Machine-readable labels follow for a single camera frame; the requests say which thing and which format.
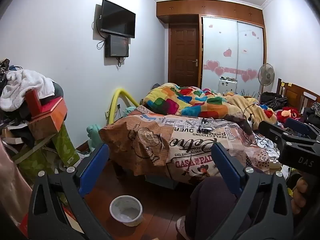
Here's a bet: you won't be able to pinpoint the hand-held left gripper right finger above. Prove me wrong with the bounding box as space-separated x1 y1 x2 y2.
207 142 294 240

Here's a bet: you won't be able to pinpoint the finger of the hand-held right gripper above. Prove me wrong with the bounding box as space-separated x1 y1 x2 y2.
284 117 320 140
258 120 292 147

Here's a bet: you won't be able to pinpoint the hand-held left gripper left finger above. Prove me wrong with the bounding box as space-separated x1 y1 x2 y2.
27 143 113 240

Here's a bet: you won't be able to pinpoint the white plastic bowl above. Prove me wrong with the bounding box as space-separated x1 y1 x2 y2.
109 195 143 227

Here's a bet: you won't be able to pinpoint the person's right hand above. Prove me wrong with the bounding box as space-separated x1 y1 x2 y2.
290 177 310 215

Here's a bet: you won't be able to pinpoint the red plush toy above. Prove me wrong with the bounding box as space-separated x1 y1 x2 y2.
276 107 300 123

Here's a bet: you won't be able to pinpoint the dark striped cloth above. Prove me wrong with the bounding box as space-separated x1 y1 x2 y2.
260 92 288 110

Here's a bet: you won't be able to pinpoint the wooden headboard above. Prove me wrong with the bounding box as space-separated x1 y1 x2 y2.
276 78 320 110

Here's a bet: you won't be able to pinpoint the teal cloth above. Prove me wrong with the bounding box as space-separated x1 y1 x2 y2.
86 106 137 153

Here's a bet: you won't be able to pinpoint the yellow fleece blanket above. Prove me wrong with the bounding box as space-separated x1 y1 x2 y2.
225 92 278 125

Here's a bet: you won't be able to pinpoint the green leaf bag with label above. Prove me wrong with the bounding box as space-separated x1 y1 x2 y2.
51 122 80 167

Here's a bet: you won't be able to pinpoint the person's leg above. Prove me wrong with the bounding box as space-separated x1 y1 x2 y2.
184 176 253 240

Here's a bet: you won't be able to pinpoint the standing fan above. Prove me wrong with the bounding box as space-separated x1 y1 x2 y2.
257 63 275 97

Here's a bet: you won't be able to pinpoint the red floral box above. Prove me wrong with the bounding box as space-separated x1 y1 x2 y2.
60 200 84 235

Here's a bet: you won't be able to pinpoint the small white cabinet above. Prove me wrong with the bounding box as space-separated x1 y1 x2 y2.
218 77 238 94

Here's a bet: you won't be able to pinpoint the orange wooden box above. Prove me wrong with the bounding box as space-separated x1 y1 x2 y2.
27 97 68 140

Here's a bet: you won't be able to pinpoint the yellow foam tube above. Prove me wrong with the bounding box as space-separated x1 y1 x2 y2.
109 87 140 125

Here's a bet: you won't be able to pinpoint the colourful patchwork quilt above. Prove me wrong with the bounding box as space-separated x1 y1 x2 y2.
141 82 258 120

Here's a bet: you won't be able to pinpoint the pale slipper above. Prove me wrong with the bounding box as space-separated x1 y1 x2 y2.
175 215 190 239

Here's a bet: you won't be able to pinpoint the pink satin cloth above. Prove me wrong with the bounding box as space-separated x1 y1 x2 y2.
0 140 33 230

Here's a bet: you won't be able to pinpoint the pink heart stickers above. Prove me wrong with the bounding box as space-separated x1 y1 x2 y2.
203 24 260 83

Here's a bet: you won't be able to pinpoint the red lacquered box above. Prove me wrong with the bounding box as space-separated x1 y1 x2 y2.
25 89 43 117

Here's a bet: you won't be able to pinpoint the pile of dark clothes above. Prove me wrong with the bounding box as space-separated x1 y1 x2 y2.
0 100 33 140

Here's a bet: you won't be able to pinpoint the wardrobe with frosted sliding doors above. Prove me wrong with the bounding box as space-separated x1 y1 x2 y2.
200 14 265 97

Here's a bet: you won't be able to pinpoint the white towel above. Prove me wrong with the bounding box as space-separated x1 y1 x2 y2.
0 69 55 112

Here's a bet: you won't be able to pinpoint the brown wooden door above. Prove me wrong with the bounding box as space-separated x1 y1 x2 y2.
168 23 200 88

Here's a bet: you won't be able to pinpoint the black box under television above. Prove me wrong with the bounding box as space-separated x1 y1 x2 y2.
104 35 130 58

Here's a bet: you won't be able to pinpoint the wooden overhead cabinet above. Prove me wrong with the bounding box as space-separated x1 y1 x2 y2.
156 0 265 27

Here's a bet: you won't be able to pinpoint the black wall television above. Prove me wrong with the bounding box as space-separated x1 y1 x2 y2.
100 0 136 39

